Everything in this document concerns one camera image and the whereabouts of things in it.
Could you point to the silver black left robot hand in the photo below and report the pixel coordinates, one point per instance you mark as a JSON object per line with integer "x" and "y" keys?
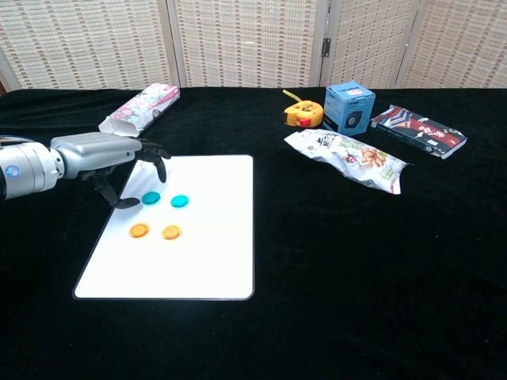
{"x": 95, "y": 152}

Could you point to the teal disc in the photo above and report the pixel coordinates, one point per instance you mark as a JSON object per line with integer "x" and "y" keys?
{"x": 151, "y": 198}
{"x": 180, "y": 201}

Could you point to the orange disc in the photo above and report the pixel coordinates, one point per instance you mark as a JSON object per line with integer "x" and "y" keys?
{"x": 139, "y": 230}
{"x": 171, "y": 232}

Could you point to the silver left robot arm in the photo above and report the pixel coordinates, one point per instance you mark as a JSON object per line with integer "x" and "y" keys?
{"x": 27, "y": 170}

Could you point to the white rectangular board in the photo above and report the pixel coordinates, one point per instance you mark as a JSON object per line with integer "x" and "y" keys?
{"x": 198, "y": 261}

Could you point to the floral pink paper box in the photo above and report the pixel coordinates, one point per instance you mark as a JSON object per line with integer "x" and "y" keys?
{"x": 138, "y": 109}

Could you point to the woven folding screen panel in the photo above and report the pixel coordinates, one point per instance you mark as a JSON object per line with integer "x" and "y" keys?
{"x": 459, "y": 43}
{"x": 368, "y": 43}
{"x": 247, "y": 43}
{"x": 83, "y": 43}

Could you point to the yellow tape measure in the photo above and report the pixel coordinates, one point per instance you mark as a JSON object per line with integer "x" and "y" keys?
{"x": 304, "y": 113}

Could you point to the black velvet tablecloth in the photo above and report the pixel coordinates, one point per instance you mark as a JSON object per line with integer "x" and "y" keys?
{"x": 317, "y": 257}

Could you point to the silver snack bag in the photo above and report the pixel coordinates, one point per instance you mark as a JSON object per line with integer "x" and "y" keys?
{"x": 348, "y": 156}

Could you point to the metal screen hinge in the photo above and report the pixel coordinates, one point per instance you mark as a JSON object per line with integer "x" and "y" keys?
{"x": 326, "y": 47}

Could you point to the blue speaker carton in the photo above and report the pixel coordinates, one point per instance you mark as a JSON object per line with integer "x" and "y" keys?
{"x": 348, "y": 109}

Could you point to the dark box with red print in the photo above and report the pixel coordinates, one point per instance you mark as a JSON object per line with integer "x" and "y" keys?
{"x": 420, "y": 130}

